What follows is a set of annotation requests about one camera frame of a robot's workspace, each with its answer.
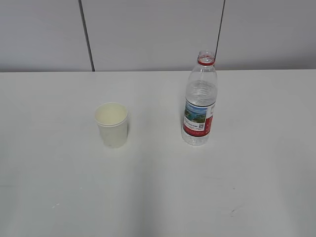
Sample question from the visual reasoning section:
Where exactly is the white paper cup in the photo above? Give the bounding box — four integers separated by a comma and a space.
94, 102, 128, 148

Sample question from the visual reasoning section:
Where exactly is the clear plastic water bottle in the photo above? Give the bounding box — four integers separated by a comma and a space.
182, 50, 218, 146

